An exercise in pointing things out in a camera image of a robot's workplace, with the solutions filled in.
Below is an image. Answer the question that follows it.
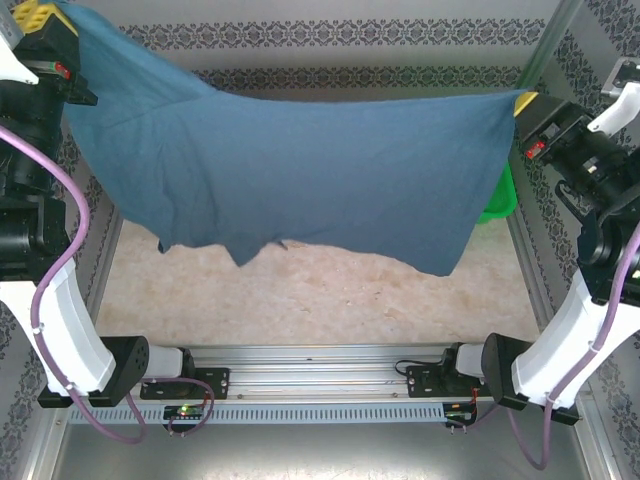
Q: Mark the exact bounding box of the plain teal blue t-shirt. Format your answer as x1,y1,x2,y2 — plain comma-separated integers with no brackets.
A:
52,0,534,278

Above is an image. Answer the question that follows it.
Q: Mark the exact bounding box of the green plastic basket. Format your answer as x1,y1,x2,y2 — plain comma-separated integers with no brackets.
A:
473,160,518,225

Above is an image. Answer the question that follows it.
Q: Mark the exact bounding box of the brushed metal panel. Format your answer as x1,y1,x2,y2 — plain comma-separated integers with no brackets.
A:
47,407,614,480

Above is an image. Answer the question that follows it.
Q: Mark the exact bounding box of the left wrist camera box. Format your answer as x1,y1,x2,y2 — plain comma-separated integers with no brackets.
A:
0,7,40,86

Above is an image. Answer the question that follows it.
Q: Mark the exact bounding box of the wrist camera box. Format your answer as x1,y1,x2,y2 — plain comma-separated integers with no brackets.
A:
587,57,640,147
0,7,40,86

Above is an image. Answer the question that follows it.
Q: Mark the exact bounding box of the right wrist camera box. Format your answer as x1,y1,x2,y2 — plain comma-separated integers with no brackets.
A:
587,57,640,147

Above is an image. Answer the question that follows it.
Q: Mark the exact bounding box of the aluminium frame post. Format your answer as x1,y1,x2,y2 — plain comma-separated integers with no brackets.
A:
519,0,585,95

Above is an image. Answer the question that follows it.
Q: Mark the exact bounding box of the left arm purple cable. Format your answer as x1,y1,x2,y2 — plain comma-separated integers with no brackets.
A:
0,124,216,445

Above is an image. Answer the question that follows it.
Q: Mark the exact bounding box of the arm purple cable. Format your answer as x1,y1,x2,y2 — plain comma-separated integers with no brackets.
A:
0,124,216,445
467,232,640,471

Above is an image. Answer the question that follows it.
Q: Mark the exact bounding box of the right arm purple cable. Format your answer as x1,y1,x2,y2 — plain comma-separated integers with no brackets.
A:
467,232,640,471

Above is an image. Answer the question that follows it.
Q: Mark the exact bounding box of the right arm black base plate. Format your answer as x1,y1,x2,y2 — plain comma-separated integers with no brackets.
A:
405,364,499,399

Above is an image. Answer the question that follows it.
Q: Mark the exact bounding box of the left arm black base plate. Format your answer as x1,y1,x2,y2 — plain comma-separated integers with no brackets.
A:
139,367,232,401

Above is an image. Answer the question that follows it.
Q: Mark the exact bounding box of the aluminium mounting rail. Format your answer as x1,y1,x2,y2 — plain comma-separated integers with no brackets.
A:
97,343,587,409

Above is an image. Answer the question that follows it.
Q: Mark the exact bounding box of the slotted grey cable duct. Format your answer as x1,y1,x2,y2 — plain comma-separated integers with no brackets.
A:
67,403,447,426

